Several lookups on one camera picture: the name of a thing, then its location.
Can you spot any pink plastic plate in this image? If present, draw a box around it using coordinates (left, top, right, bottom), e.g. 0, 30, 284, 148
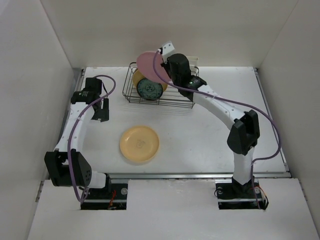
136, 51, 171, 84

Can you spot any black wire dish rack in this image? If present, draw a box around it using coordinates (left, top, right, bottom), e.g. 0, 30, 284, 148
122, 62, 195, 109

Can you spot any teal patterned ceramic plate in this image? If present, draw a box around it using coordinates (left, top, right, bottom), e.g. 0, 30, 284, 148
136, 78, 164, 101

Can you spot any yellow plastic plate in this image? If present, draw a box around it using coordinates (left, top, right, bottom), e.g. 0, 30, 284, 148
119, 125, 160, 164
132, 69, 168, 91

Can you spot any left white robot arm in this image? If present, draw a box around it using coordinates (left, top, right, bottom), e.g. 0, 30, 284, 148
44, 76, 112, 199

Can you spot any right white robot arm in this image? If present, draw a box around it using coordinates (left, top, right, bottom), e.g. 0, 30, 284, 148
161, 53, 260, 199

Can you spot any white plastic cutlery holder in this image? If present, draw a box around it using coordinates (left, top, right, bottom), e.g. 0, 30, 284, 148
187, 56, 199, 69

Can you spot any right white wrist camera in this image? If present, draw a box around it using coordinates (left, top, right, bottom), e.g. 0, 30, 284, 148
161, 41, 176, 60

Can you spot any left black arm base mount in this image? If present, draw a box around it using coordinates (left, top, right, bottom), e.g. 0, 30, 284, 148
80, 175, 129, 211

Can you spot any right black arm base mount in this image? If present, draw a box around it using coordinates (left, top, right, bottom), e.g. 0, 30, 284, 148
214, 178, 269, 210

